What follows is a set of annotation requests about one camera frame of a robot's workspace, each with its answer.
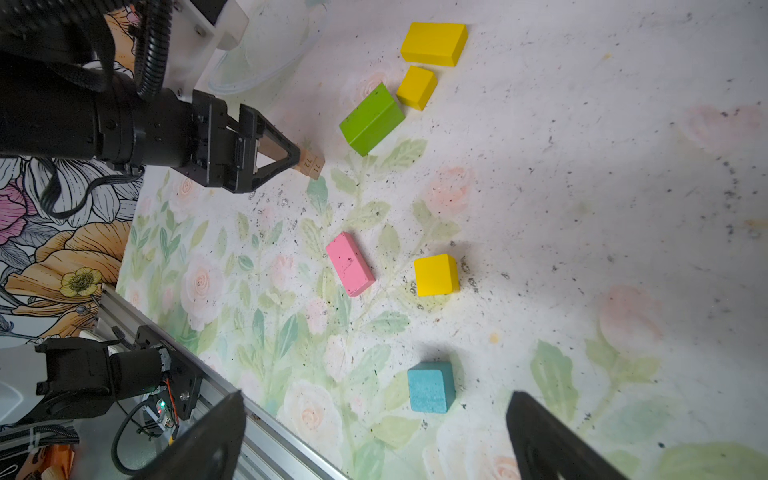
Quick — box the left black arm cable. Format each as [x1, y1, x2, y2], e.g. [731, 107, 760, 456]
[0, 0, 175, 220]

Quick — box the yellow rectangular block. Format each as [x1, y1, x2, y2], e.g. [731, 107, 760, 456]
[400, 22, 468, 67]

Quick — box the small yellow cube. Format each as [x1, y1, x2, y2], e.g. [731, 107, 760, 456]
[396, 66, 438, 111]

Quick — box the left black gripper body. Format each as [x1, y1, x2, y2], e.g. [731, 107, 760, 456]
[94, 89, 240, 192]

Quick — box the teal cube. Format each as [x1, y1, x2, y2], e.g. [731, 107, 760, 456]
[407, 361, 456, 414]

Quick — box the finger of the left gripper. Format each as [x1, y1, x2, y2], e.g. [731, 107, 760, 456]
[238, 104, 300, 158]
[238, 154, 299, 193]

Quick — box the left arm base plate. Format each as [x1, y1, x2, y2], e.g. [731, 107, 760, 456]
[136, 325, 204, 421]

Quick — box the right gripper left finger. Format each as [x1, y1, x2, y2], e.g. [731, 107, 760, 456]
[130, 391, 246, 479]

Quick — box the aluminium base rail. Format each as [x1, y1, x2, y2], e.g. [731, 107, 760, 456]
[99, 287, 345, 479]

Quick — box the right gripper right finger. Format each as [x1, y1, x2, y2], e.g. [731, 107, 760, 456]
[506, 391, 626, 480]

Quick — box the pink rectangular block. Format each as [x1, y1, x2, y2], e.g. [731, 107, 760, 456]
[326, 232, 375, 298]

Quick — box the green rectangular block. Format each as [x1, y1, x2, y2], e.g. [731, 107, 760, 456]
[339, 83, 405, 156]

